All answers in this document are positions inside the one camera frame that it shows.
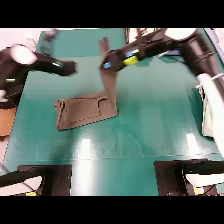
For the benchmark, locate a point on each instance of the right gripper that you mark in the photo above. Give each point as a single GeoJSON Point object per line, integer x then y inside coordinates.
{"type": "Point", "coordinates": [113, 61]}

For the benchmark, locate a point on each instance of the brown shirt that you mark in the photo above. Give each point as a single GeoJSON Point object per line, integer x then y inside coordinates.
{"type": "Point", "coordinates": [86, 111]}

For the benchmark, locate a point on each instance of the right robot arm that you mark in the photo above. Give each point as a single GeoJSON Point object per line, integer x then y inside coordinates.
{"type": "Point", "coordinates": [196, 50]}

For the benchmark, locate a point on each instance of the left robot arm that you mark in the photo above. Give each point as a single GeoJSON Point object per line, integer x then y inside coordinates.
{"type": "Point", "coordinates": [20, 66]}

